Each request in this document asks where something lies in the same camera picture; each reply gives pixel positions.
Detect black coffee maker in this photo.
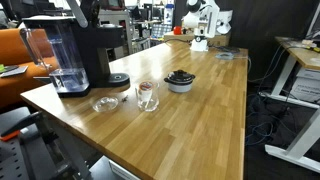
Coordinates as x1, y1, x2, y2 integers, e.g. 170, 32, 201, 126
65, 0, 131, 90

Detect white coffee pod orange top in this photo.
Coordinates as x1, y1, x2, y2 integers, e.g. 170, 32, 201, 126
138, 81, 155, 103

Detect clear drinking glass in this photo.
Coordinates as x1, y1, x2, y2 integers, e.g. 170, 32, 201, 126
134, 80, 160, 113

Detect white ceramic pot black lid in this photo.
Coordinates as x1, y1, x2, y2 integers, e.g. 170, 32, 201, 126
163, 69, 197, 94

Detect large cardboard box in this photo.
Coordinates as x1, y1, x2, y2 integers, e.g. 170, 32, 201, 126
163, 31, 231, 48

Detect clear plastic lid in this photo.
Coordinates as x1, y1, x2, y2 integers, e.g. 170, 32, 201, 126
92, 96, 120, 113

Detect red emergency stop button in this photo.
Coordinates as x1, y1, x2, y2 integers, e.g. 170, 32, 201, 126
173, 25, 184, 36

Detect clear round dish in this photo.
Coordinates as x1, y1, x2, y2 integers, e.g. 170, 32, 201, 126
215, 52, 235, 61

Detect grey metal cabinet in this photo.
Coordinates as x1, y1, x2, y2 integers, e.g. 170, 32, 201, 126
98, 9, 133, 62

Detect clear water tank black lid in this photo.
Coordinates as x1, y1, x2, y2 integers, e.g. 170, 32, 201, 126
19, 14, 92, 99

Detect black perforated cart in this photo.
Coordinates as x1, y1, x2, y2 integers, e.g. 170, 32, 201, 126
0, 106, 103, 180

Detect white box under desk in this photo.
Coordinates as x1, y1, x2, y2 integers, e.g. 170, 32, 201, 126
289, 67, 320, 104

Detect grey tablet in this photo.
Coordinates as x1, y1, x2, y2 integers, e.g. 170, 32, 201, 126
0, 64, 30, 79

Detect orange sofa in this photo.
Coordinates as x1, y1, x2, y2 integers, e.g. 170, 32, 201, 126
0, 27, 60, 111

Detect black cable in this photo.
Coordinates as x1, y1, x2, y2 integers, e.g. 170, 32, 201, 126
164, 37, 196, 46

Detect blue cables on floor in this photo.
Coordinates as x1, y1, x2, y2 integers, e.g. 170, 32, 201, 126
245, 92, 279, 148

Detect black clamp orange handle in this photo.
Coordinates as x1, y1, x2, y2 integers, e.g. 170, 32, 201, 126
0, 111, 44, 143

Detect white frame wooden desk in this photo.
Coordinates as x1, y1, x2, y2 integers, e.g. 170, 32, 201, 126
264, 35, 320, 174

